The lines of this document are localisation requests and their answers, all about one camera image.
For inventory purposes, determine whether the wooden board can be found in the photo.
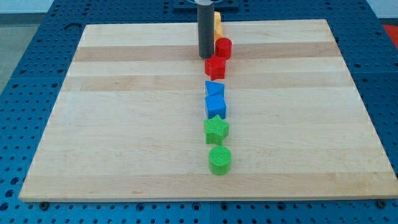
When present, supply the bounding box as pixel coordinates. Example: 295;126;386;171
19;19;397;202

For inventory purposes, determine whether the yellow block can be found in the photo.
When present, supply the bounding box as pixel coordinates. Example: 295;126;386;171
214;11;223;42

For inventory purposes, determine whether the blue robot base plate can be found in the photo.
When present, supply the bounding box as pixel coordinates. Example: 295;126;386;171
172;0;240;12

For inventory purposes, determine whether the green cylinder block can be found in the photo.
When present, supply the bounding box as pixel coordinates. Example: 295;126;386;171
208;146;232;175

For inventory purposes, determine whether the blue triangle block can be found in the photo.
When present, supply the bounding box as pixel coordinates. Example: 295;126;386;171
205;81;225;96

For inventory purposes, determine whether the red cylinder block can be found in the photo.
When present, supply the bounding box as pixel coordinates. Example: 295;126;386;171
215;37;233;59

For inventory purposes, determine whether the red star block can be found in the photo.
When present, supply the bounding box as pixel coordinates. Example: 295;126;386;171
205;55;226;81

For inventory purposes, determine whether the blue cube block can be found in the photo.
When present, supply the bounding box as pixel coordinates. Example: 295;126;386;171
205;95;226;119

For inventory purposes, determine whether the green star block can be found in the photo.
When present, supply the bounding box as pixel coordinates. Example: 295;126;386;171
204;115;229;146

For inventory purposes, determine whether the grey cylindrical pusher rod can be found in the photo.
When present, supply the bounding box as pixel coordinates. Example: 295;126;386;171
195;0;215;59

